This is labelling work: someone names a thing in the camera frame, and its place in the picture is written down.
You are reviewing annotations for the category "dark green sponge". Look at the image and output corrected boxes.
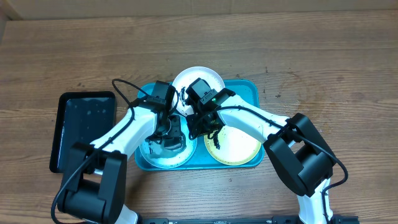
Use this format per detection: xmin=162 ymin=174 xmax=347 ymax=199
xmin=164 ymin=133 xmax=184 ymax=151

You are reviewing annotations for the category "light blue plate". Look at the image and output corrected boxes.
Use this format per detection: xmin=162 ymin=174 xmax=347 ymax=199
xmin=139 ymin=115 xmax=197 ymax=169

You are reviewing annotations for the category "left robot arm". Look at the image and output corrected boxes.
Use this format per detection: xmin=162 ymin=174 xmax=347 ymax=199
xmin=50 ymin=96 xmax=175 ymax=223

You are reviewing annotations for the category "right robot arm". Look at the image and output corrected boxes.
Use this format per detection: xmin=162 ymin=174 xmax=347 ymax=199
xmin=186 ymin=87 xmax=336 ymax=223

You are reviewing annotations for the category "teal plastic tray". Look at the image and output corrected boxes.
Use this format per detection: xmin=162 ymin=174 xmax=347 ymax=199
xmin=134 ymin=80 xmax=265 ymax=171

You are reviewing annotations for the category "black rectangular water tray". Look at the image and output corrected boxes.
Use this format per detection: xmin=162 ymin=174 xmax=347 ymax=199
xmin=49 ymin=91 xmax=116 ymax=173

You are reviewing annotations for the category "yellow-green plate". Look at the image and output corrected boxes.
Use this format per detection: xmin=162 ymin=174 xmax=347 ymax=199
xmin=204 ymin=126 xmax=261 ymax=166

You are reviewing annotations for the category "white plate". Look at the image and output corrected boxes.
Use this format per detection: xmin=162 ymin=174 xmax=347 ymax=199
xmin=172 ymin=66 xmax=225 ymax=116

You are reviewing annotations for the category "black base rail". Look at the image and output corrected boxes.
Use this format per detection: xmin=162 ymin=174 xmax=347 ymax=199
xmin=136 ymin=215 xmax=360 ymax=224

